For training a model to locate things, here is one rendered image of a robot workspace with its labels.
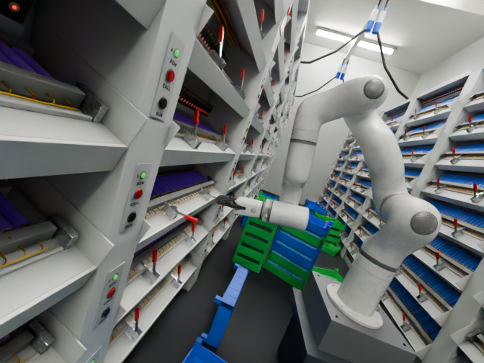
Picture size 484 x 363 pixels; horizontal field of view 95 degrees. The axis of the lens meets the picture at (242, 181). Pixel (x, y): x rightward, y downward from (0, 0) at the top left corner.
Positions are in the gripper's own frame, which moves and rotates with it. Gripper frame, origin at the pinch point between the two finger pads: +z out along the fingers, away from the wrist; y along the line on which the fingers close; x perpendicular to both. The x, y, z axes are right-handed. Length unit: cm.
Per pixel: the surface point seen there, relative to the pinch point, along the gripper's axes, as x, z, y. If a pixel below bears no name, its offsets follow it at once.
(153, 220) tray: -0.3, 8.1, -33.0
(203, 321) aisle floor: -57, 0, 5
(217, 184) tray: 2.4, 8.1, 17.7
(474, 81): 87, -123, 89
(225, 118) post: 32.0, 10.0, 18.0
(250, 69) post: 54, 3, 18
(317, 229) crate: -21, -49, 65
